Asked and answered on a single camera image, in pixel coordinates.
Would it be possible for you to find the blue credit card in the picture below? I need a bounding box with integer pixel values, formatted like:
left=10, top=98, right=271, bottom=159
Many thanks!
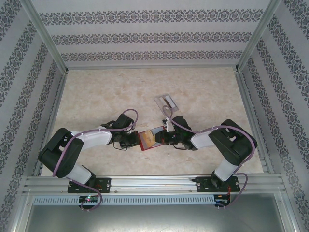
left=151, top=126, right=167, bottom=136

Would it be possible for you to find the orange credit card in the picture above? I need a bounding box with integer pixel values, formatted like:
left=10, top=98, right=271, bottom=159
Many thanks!
left=140, top=130, right=155, bottom=148

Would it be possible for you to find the red-bordered snack packet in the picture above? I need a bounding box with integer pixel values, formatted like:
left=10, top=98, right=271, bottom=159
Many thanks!
left=139, top=126, right=165, bottom=152

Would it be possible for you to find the thin black left gripper cable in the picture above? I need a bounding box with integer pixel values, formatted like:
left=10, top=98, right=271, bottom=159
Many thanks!
left=112, top=140, right=133, bottom=150

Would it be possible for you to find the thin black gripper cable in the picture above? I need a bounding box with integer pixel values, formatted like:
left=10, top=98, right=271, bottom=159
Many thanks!
left=173, top=142, right=193, bottom=150
left=112, top=140, right=133, bottom=150

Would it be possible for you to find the thin black right gripper cable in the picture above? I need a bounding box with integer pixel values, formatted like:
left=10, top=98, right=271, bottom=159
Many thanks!
left=173, top=142, right=193, bottom=150

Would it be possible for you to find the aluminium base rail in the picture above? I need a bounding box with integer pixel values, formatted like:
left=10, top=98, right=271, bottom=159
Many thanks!
left=23, top=174, right=287, bottom=194

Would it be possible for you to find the slotted grey cable tray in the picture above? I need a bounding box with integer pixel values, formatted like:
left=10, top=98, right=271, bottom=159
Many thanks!
left=32, top=195, right=216, bottom=205

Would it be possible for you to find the aluminium side rail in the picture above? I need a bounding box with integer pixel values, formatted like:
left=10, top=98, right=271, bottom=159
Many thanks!
left=235, top=71, right=275, bottom=174
left=33, top=71, right=69, bottom=177

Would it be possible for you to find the aluminium frame post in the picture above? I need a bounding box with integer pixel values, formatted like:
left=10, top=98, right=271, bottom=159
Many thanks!
left=24, top=0, right=69, bottom=73
left=234, top=0, right=282, bottom=72

